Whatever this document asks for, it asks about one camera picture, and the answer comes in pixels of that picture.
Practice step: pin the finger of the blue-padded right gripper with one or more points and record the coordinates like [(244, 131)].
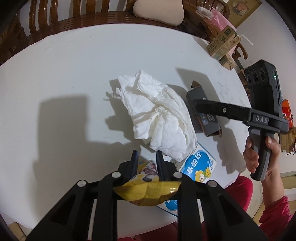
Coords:
[(230, 111)]

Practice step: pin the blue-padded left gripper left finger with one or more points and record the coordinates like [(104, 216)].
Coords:
[(87, 209)]

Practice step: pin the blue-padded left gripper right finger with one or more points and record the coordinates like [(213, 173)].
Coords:
[(206, 210)]

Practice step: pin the dark grey small carton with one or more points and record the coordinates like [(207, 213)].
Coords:
[(202, 121)]

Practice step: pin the blue white medicine box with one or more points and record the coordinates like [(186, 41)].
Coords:
[(198, 165)]

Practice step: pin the yellow snack bag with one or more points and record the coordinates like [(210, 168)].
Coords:
[(146, 188)]

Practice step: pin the white tissue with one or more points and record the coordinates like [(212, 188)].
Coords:
[(159, 115)]

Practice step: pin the right forearm red sleeve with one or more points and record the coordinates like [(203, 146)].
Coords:
[(276, 216)]

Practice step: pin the person's right hand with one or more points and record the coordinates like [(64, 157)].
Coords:
[(254, 158)]

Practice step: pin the person's red trousers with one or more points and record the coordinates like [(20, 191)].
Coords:
[(241, 191)]

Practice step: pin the small brown carton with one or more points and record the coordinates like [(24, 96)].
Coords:
[(228, 62)]

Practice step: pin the tall green brown carton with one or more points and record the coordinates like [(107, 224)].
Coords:
[(224, 42)]

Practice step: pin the pink plastic bag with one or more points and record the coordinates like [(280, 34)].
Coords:
[(214, 20)]

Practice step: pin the white coffee table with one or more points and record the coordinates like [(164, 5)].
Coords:
[(60, 121)]

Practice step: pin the yellow far door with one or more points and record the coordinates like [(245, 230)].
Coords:
[(240, 10)]

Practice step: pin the wooden armchair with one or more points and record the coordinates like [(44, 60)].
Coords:
[(193, 24)]

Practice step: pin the beige cushion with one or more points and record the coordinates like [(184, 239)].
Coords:
[(170, 12)]

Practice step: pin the wooden bench sofa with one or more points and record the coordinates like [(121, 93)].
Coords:
[(43, 21)]

